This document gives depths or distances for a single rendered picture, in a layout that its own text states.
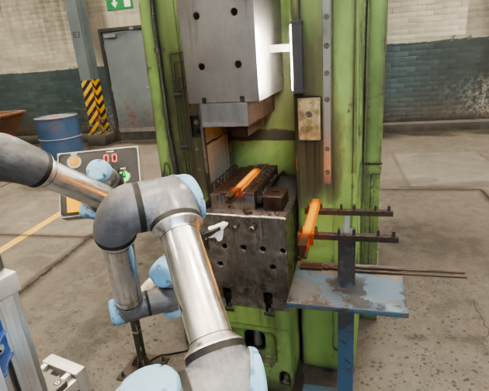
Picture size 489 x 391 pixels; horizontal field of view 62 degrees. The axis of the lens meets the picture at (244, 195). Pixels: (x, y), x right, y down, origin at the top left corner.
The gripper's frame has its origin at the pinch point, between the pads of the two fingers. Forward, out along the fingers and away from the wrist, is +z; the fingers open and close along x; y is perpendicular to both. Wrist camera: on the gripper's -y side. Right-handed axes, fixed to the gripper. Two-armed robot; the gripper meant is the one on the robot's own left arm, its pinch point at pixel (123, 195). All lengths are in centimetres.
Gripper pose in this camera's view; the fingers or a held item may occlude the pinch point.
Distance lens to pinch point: 171.7
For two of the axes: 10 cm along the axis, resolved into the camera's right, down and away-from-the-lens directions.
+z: -0.7, 1.9, 9.8
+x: -9.9, 1.1, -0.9
